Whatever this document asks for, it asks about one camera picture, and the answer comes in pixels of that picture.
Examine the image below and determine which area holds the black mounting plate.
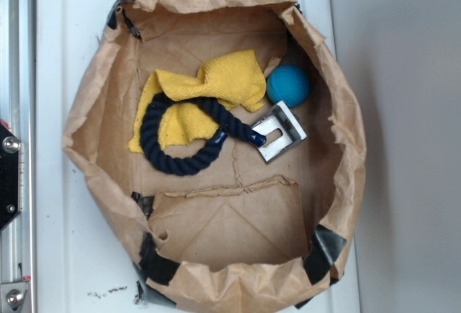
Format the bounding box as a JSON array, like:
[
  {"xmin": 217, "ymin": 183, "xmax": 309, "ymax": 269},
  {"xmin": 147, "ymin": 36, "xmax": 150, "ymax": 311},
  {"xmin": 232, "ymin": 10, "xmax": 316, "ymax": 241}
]
[{"xmin": 0, "ymin": 119, "xmax": 21, "ymax": 231}]

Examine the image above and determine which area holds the aluminium frame rail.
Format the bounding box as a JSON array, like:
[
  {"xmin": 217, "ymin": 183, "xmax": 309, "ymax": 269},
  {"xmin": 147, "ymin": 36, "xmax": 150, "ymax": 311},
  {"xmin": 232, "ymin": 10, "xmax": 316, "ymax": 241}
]
[{"xmin": 1, "ymin": 0, "xmax": 37, "ymax": 312}]

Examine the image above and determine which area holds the blue ball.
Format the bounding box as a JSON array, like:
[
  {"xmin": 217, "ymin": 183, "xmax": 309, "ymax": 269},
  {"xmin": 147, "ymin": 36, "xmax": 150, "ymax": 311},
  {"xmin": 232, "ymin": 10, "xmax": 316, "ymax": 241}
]
[{"xmin": 267, "ymin": 65, "xmax": 310, "ymax": 108}]

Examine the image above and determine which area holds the white plastic tray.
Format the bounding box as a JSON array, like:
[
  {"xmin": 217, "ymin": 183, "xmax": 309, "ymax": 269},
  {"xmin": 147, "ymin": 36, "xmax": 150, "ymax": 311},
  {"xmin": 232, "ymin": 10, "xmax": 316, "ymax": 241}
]
[{"xmin": 35, "ymin": 0, "xmax": 362, "ymax": 313}]

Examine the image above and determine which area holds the brown paper bag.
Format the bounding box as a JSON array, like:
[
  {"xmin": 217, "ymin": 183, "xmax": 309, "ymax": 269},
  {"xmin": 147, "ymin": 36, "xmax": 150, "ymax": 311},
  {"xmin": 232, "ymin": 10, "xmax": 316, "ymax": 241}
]
[{"xmin": 63, "ymin": 0, "xmax": 367, "ymax": 312}]

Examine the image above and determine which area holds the yellow cloth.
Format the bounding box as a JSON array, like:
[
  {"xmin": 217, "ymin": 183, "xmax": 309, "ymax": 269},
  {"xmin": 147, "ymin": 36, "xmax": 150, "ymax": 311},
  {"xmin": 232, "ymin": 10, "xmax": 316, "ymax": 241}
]
[{"xmin": 128, "ymin": 50, "xmax": 267, "ymax": 153}]

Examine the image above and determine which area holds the dark blue twisted rope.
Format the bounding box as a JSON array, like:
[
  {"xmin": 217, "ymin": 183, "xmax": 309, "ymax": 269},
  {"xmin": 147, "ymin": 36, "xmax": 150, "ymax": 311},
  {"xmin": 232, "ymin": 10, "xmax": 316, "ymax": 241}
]
[{"xmin": 139, "ymin": 91, "xmax": 268, "ymax": 177}]

